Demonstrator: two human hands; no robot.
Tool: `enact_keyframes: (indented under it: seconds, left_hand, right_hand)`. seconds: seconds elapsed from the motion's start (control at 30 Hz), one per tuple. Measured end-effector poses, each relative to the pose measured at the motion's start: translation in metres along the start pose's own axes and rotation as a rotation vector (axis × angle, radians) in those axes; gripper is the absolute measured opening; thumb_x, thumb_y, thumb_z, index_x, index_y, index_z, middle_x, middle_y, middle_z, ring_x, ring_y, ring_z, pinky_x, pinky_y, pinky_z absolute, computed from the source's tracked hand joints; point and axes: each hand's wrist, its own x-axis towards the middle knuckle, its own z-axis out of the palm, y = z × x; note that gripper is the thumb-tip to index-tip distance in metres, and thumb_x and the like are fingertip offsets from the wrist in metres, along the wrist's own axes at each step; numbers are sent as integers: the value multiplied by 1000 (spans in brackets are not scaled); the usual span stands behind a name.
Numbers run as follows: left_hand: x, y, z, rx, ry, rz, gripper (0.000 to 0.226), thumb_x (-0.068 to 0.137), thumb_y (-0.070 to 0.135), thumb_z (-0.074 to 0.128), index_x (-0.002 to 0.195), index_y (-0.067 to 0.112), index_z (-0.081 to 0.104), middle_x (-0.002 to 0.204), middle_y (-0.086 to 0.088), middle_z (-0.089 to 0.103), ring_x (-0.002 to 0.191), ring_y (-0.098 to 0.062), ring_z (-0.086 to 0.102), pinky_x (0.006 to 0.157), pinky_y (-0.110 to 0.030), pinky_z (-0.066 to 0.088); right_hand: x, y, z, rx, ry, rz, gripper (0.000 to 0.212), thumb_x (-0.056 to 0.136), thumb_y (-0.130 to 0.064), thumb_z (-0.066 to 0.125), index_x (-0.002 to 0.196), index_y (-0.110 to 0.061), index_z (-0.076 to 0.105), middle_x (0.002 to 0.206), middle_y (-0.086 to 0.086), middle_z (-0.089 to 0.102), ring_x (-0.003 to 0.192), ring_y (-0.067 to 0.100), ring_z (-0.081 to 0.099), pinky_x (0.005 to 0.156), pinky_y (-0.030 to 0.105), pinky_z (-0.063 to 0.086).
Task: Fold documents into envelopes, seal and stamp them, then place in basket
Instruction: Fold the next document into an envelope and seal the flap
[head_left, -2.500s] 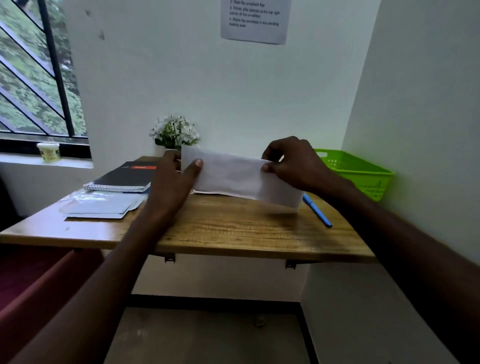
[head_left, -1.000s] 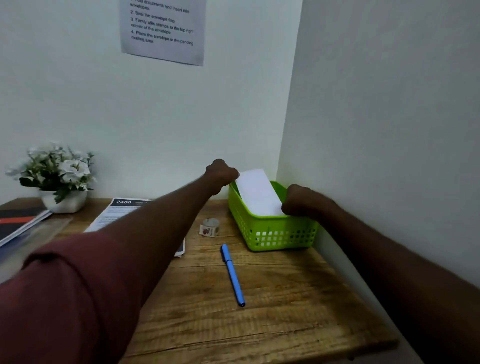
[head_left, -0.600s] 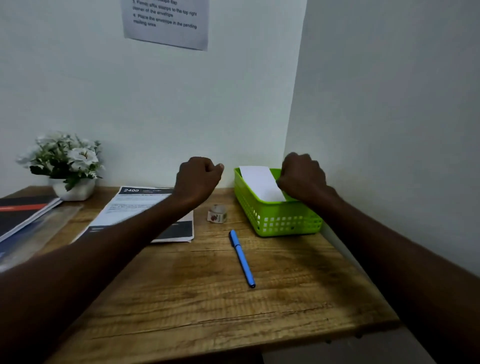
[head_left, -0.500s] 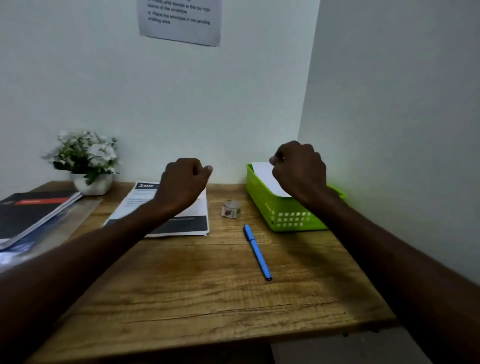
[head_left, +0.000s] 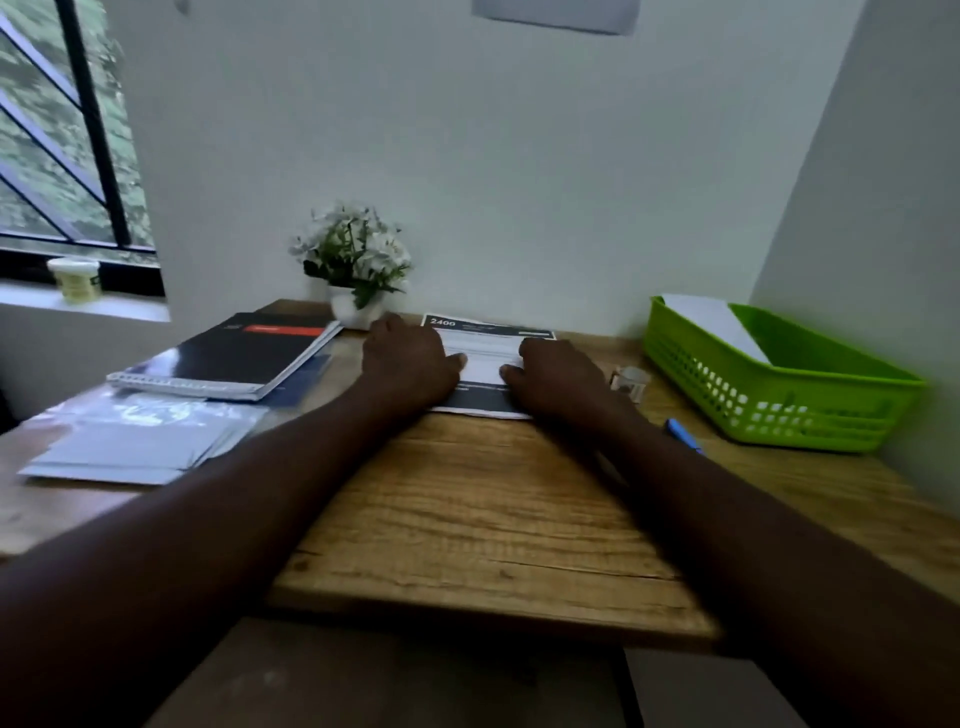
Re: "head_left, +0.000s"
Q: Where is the person's left hand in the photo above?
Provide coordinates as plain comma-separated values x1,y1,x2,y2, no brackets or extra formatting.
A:
359,312,469,415

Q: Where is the person's right hand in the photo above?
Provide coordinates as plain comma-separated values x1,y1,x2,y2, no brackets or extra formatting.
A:
498,337,625,438

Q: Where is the printed sheet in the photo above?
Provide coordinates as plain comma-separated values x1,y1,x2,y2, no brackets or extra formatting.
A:
420,312,559,421

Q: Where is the white envelope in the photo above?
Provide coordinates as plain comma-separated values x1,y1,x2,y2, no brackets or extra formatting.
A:
660,292,773,367

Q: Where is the green plastic basket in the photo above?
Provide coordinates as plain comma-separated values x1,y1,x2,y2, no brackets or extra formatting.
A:
641,294,930,456

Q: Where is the clear plastic sleeve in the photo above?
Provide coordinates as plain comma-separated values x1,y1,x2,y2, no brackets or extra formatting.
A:
20,383,270,485

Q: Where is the stack of white envelopes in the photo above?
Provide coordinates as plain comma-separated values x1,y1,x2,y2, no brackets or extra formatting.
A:
17,418,261,487

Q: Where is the person's right forearm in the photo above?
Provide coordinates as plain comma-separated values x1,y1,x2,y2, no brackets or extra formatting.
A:
588,404,960,728

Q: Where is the person's left forearm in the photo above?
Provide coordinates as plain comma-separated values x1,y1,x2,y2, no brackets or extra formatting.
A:
0,378,410,728

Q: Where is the blue book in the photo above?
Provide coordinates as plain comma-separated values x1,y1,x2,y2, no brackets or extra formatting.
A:
260,353,334,411

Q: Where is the white flower plant in pot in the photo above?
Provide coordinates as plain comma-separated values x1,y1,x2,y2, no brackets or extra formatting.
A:
288,201,414,333

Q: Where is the blue pen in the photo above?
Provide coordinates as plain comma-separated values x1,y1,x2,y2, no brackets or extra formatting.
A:
663,416,707,457

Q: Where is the black spiral notebook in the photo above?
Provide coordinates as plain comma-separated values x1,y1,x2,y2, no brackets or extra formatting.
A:
105,311,345,403

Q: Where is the white window sill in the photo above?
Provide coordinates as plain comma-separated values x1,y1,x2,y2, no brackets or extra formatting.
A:
0,280,173,325

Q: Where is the small cream jar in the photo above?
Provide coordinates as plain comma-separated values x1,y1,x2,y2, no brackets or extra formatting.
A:
45,256,103,306

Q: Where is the paper notice sheet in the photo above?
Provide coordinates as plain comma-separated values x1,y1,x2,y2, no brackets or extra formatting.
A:
470,0,643,37

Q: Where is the black window grille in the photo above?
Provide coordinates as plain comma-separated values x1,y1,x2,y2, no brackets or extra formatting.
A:
0,0,167,298

